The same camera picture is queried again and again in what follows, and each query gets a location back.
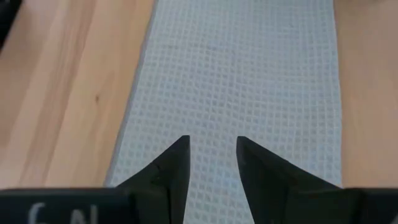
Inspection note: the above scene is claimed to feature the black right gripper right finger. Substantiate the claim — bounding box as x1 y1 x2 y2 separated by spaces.
236 135 343 224

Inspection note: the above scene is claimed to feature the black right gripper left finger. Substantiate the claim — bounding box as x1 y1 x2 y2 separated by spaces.
116 134 192 224

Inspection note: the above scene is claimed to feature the grey waffle towel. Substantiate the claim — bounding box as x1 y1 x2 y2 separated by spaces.
105 0 343 224

